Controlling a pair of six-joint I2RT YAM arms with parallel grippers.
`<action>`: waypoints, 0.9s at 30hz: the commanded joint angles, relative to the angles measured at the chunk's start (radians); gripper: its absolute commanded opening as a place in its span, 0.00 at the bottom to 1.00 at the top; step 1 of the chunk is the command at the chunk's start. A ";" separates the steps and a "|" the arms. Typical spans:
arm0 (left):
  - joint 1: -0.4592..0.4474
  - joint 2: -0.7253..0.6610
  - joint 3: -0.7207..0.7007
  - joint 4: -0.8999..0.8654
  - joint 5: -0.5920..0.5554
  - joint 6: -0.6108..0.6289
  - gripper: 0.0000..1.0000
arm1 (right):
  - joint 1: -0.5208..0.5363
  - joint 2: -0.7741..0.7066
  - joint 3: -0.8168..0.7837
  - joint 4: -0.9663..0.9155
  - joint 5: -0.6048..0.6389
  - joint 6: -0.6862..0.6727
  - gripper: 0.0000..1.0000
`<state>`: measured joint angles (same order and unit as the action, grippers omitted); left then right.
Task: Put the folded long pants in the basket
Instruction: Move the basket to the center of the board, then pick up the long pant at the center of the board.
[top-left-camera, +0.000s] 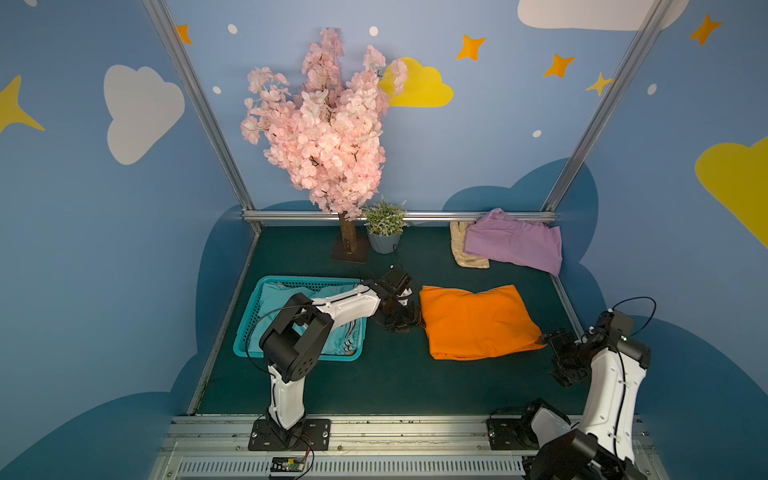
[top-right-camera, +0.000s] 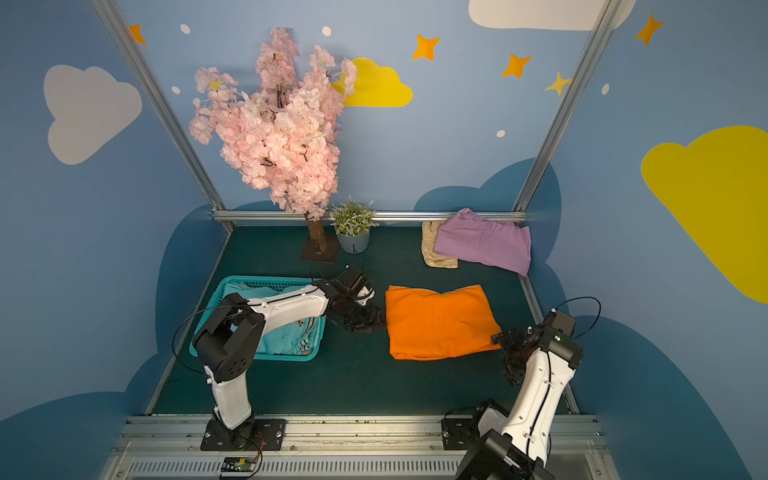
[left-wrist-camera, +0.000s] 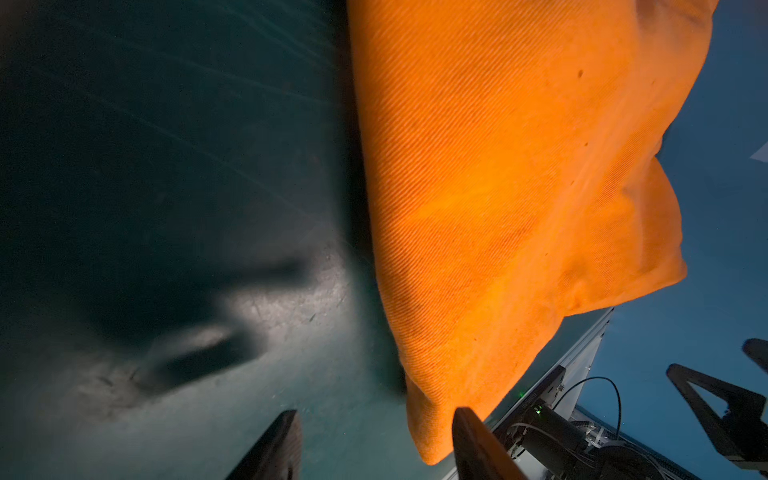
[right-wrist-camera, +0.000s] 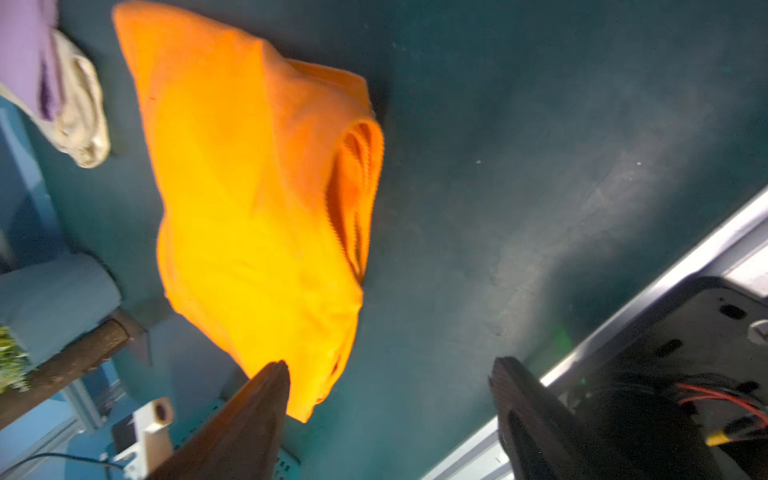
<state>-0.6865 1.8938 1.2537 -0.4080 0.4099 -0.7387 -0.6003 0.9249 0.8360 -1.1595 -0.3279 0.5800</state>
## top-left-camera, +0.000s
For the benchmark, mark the aluminium front rail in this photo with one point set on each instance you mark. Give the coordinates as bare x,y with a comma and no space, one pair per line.
360,447

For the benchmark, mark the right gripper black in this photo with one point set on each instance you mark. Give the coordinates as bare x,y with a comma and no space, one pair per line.
564,354

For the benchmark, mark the orange pants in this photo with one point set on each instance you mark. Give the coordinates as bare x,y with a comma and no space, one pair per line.
465,326

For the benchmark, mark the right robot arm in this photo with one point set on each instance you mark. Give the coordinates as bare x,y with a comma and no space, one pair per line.
599,444

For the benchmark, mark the pink blossom artificial tree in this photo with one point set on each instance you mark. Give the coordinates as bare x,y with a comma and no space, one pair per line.
326,135

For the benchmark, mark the small potted green plant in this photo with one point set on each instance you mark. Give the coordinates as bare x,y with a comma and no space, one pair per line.
385,223

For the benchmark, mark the purple folded garment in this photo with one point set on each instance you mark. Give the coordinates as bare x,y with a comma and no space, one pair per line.
499,237

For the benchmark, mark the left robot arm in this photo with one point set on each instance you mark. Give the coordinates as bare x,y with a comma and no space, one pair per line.
293,342

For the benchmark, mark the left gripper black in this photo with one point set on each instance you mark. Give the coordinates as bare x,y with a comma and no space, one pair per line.
401,314

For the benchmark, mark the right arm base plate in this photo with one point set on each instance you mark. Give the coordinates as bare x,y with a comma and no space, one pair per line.
507,433

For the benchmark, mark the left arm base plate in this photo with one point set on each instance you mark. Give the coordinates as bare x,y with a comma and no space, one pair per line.
267,435

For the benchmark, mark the left circuit board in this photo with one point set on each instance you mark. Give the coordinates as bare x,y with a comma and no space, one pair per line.
286,466

